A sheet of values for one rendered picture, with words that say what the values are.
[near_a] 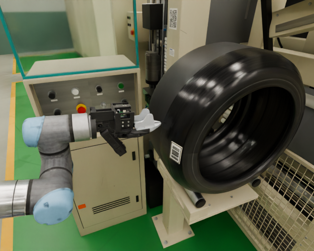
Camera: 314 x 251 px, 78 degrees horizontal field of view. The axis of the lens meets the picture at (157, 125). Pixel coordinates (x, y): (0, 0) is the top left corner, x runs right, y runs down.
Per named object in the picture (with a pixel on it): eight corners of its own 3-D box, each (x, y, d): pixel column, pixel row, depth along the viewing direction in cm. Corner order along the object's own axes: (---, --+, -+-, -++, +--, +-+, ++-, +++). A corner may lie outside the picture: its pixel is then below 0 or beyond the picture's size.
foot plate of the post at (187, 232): (151, 217, 167) (151, 215, 165) (179, 207, 175) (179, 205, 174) (163, 248, 145) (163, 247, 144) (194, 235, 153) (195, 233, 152)
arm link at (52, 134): (32, 139, 53) (24, 111, 49) (75, 134, 57) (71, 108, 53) (26, 157, 47) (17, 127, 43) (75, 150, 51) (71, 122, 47)
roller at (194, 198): (167, 146, 101) (170, 151, 104) (160, 150, 101) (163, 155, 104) (204, 198, 73) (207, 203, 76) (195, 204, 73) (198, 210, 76)
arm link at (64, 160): (43, 197, 50) (33, 165, 45) (46, 169, 59) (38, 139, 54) (75, 190, 53) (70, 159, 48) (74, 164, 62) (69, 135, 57)
